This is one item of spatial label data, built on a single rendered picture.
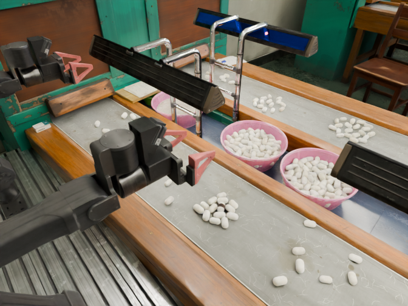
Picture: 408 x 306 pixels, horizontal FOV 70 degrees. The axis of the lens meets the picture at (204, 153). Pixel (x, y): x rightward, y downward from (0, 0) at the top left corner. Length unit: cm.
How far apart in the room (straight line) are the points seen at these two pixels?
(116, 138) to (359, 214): 87
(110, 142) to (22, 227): 18
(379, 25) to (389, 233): 256
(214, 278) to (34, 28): 110
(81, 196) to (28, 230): 9
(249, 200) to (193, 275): 32
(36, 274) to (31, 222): 51
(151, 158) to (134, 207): 40
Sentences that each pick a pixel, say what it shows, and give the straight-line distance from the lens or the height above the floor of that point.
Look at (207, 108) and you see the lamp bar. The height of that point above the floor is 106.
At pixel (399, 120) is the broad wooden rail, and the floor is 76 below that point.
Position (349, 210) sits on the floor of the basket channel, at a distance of 114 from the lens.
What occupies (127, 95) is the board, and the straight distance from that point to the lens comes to 151.
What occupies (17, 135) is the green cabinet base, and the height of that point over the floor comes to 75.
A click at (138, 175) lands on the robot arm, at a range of 55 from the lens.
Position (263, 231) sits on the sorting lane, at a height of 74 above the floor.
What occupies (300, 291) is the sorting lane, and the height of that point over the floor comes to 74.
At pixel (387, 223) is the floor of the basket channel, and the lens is 116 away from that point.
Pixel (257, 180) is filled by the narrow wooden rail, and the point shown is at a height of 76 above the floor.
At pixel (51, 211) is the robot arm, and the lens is 53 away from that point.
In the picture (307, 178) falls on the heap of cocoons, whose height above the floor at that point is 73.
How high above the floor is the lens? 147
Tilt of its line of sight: 39 degrees down
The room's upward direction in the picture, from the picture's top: straight up
